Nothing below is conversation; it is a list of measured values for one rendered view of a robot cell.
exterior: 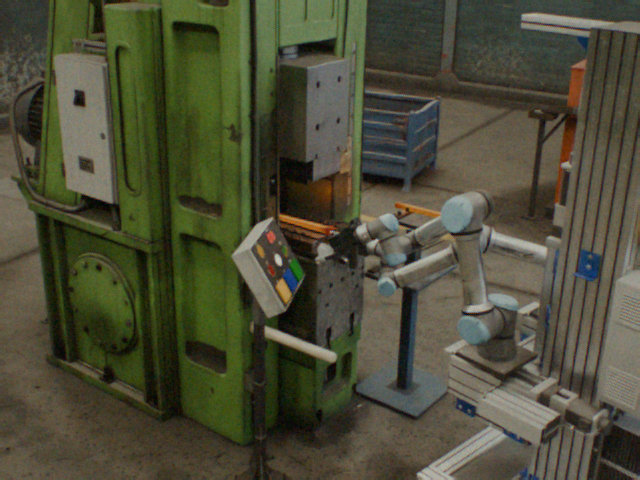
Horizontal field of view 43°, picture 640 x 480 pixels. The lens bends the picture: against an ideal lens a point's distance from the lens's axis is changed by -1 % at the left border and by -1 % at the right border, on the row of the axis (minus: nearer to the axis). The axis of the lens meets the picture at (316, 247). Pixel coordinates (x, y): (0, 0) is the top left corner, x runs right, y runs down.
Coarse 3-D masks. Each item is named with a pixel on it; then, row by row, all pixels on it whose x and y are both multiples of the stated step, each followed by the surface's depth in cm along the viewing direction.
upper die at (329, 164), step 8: (336, 152) 362; (280, 160) 360; (288, 160) 358; (296, 160) 355; (312, 160) 349; (320, 160) 353; (328, 160) 358; (336, 160) 363; (280, 168) 362; (288, 168) 359; (296, 168) 356; (304, 168) 353; (312, 168) 351; (320, 168) 355; (328, 168) 360; (336, 168) 365; (296, 176) 358; (304, 176) 355; (312, 176) 352; (320, 176) 356
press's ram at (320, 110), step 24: (288, 72) 336; (312, 72) 333; (336, 72) 347; (288, 96) 340; (312, 96) 337; (336, 96) 351; (288, 120) 344; (312, 120) 341; (336, 120) 356; (288, 144) 348; (312, 144) 346; (336, 144) 360
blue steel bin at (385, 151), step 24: (384, 96) 793; (408, 96) 784; (384, 120) 727; (408, 120) 716; (432, 120) 769; (384, 144) 733; (408, 144) 723; (432, 144) 783; (384, 168) 743; (408, 168) 730; (432, 168) 795
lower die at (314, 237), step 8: (288, 216) 392; (280, 224) 383; (288, 224) 382; (296, 224) 380; (320, 224) 383; (304, 232) 374; (312, 232) 374; (320, 232) 372; (288, 240) 372; (296, 240) 369; (304, 240) 367; (312, 240) 367; (320, 240) 369; (304, 248) 368; (312, 248) 365
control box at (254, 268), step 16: (272, 224) 328; (256, 240) 309; (272, 240) 322; (240, 256) 303; (256, 256) 304; (272, 256) 317; (288, 256) 330; (256, 272) 304; (256, 288) 307; (272, 288) 306; (272, 304) 308; (288, 304) 312
